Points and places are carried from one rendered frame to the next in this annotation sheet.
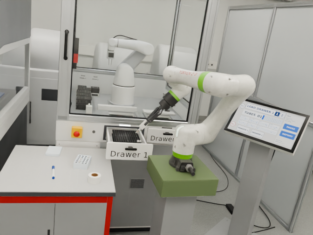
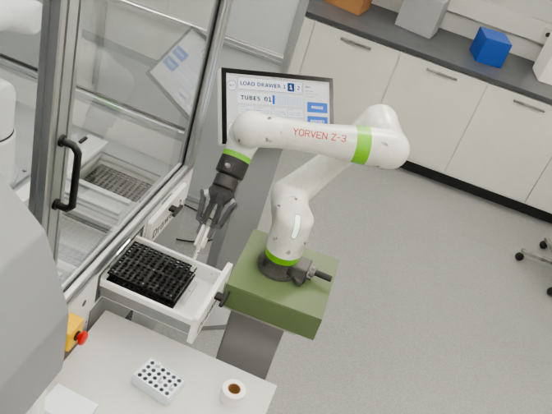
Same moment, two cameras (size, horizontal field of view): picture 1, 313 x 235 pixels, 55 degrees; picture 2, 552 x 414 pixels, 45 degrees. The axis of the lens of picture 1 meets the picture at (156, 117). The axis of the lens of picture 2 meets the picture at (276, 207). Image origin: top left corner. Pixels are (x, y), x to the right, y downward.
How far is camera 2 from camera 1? 1.96 m
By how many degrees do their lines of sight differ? 63
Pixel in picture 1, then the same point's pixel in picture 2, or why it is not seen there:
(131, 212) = not seen: hidden behind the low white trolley
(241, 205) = (236, 237)
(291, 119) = (312, 91)
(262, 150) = (273, 150)
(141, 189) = not seen: hidden behind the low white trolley
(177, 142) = (295, 246)
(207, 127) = (310, 194)
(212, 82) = (392, 155)
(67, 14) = (64, 95)
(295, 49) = not seen: outside the picture
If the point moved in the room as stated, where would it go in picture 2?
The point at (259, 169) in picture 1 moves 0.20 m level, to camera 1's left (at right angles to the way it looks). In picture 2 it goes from (266, 179) to (242, 195)
